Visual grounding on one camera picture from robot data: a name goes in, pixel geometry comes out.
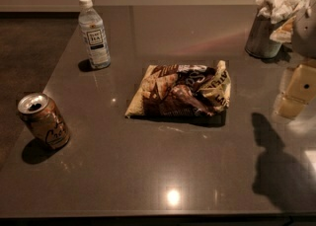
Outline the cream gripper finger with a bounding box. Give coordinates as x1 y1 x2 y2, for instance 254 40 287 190
276 64 316 119

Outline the clear tea bottle white cap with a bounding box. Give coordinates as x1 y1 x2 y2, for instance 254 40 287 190
78 0 111 69

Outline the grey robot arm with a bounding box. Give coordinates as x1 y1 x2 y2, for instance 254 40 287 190
274 5 316 119

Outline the grey metal cup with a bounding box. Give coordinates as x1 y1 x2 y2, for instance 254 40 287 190
245 14 281 59

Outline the brown chip bag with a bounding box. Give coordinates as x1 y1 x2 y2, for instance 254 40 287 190
125 60 231 117

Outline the brown soda can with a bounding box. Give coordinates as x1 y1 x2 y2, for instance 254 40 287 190
18 93 70 150

